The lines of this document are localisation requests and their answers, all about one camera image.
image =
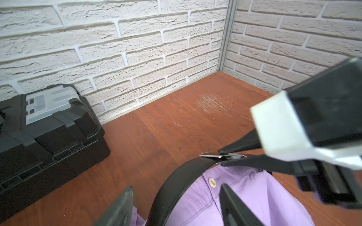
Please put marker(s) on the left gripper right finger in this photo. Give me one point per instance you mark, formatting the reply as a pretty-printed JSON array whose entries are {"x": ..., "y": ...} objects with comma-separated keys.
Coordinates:
[{"x": 234, "y": 211}]

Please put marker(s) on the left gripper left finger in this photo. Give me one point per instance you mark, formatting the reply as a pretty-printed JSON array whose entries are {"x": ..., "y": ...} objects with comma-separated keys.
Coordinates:
[{"x": 120, "y": 212}]

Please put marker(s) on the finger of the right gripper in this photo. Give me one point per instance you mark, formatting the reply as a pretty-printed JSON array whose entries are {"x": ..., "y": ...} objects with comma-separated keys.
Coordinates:
[{"x": 248, "y": 142}]

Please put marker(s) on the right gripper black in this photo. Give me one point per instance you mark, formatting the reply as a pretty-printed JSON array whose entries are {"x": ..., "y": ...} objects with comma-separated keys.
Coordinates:
[{"x": 329, "y": 184}]

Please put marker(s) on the purple trousers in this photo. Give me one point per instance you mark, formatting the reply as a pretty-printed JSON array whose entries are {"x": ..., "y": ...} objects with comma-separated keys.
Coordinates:
[{"x": 258, "y": 189}]

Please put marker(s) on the black leather belt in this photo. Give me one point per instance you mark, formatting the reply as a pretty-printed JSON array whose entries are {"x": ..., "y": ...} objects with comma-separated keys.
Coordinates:
[{"x": 176, "y": 185}]

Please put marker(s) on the black plastic toolbox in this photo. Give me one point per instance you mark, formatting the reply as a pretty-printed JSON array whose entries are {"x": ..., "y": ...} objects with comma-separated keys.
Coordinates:
[{"x": 48, "y": 137}]

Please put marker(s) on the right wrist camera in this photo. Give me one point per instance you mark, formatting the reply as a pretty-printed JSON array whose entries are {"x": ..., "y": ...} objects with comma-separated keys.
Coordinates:
[{"x": 319, "y": 119}]

